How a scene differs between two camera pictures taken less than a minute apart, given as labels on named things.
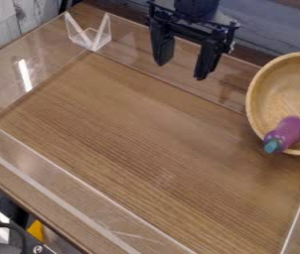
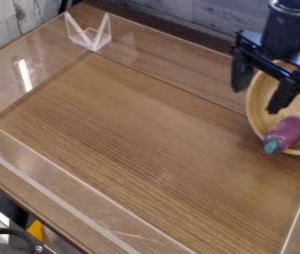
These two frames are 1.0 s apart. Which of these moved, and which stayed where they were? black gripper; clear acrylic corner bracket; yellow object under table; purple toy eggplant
Moved: black gripper
Stayed: yellow object under table; purple toy eggplant; clear acrylic corner bracket
